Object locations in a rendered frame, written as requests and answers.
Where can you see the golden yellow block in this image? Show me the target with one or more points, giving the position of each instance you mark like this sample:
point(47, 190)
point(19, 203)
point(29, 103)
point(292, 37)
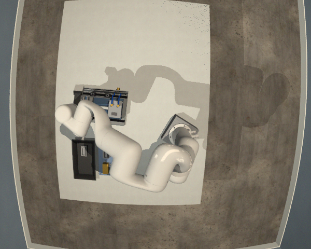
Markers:
point(105, 167)

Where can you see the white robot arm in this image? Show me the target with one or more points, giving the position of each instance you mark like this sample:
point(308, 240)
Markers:
point(168, 162)

